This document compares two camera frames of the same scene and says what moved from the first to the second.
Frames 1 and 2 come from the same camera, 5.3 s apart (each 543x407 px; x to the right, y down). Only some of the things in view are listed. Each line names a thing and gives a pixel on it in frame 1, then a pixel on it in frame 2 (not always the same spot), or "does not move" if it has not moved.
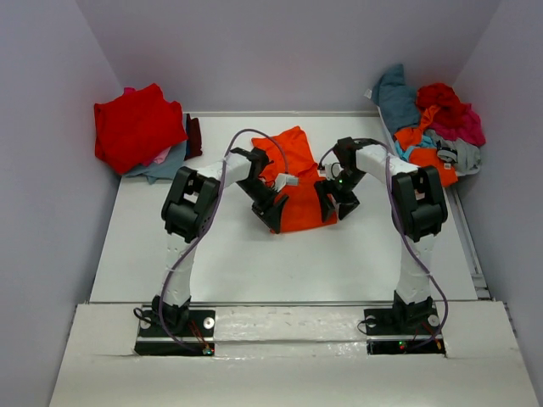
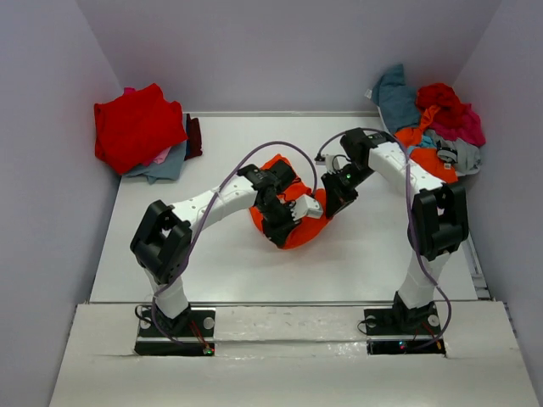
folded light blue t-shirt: x=173 y=162 does not move
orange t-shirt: x=294 y=170 to x=301 y=233
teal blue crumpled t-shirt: x=399 y=103 does not move
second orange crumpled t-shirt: x=426 y=156 does not move
